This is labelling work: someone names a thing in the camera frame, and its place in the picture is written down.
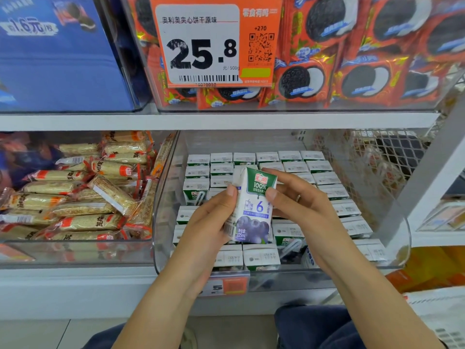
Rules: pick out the person's blue jeans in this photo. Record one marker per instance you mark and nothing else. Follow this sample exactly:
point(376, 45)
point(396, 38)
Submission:
point(312, 329)

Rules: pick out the person's left forearm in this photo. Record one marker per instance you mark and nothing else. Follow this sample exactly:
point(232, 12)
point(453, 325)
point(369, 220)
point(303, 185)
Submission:
point(156, 320)

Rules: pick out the blueberry juice carton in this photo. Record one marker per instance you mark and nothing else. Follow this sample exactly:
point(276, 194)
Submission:
point(251, 207)

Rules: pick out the person's left white shoe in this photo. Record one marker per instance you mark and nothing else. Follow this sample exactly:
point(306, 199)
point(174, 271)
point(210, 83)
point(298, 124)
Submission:
point(189, 338)

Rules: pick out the pile of blue snack packets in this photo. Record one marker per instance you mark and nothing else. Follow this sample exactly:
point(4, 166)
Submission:
point(18, 163)

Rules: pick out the rows of white juice cartons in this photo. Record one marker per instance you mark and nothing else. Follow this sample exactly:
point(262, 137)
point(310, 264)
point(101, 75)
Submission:
point(349, 207)

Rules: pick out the yellow orange snack packet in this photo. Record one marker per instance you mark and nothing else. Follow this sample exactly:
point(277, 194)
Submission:
point(425, 269)

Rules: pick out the person's right hand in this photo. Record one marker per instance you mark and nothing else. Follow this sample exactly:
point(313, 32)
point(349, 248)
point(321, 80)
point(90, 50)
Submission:
point(312, 214)

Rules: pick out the person's left hand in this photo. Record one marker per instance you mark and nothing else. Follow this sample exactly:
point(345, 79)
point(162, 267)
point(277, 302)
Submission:
point(203, 232)

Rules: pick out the clear plastic display bin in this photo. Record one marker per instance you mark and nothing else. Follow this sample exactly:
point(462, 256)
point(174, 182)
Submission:
point(76, 250)
point(392, 247)

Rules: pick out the pile of yellow wafer bars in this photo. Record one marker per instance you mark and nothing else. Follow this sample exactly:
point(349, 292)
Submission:
point(80, 192)

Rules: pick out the faded orange price tag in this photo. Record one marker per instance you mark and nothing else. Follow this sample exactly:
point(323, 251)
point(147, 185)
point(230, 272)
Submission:
point(13, 253)

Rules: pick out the blue cardboard display box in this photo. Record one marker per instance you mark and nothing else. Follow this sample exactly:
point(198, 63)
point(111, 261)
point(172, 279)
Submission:
point(65, 65)

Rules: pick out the small orange price tag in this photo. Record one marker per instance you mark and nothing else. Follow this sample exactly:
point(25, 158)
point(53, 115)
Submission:
point(225, 285)

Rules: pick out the large white orange price tag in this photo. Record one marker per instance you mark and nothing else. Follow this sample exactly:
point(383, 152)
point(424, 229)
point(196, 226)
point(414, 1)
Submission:
point(196, 47)

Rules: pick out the stack of red cookie packets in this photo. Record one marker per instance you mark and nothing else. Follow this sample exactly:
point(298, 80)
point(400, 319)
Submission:
point(370, 51)

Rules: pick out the person's right forearm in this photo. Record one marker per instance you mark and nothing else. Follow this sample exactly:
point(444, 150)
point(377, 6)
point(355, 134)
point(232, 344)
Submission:
point(381, 312)

